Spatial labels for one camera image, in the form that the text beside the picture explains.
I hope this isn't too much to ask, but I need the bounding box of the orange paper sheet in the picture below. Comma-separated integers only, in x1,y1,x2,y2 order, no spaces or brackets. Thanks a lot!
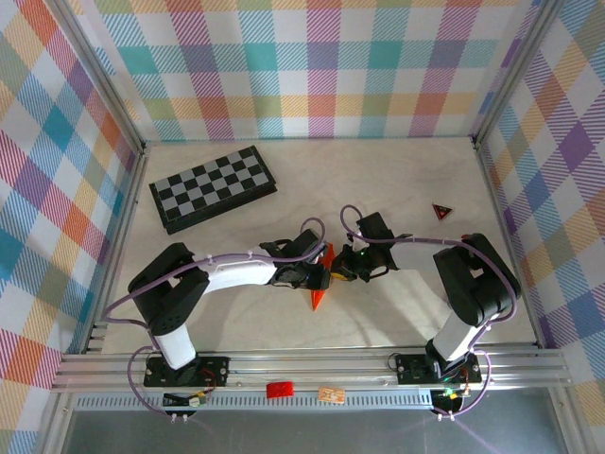
310,242,337,312

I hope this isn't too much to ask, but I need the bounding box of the red rectangular block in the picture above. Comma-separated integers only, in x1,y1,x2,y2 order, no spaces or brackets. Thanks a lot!
266,379,295,399

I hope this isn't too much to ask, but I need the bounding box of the black grey chessboard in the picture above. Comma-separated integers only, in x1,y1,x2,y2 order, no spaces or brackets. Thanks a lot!
148,145,279,236

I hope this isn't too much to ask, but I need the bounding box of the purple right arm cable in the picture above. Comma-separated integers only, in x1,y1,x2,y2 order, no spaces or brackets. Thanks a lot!
340,204,523,422

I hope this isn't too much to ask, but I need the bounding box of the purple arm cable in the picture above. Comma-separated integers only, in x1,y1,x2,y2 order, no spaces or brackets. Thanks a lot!
103,217,328,420
340,204,523,422

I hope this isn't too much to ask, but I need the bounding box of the aluminium frame rail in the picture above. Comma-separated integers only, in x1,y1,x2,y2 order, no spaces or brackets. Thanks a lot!
50,347,571,393

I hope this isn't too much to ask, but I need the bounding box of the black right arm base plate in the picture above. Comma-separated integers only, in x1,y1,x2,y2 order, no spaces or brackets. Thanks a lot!
394,352,483,385

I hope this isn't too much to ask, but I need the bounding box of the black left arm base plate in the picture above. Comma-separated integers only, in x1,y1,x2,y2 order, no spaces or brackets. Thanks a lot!
144,355,232,389

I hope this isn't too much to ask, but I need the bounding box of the slotted grey cable tray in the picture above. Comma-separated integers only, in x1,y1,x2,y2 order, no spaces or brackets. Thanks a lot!
75,394,436,411

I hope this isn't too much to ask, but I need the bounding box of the aluminium side rail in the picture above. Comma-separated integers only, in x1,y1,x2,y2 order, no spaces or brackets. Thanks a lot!
472,135,541,350
79,141,152,356

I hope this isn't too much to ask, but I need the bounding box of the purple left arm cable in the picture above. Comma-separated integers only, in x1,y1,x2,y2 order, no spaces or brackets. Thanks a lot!
103,217,328,420

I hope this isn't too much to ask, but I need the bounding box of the aluminium frame post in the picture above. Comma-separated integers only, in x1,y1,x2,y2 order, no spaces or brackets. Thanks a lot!
470,0,568,148
44,0,151,155

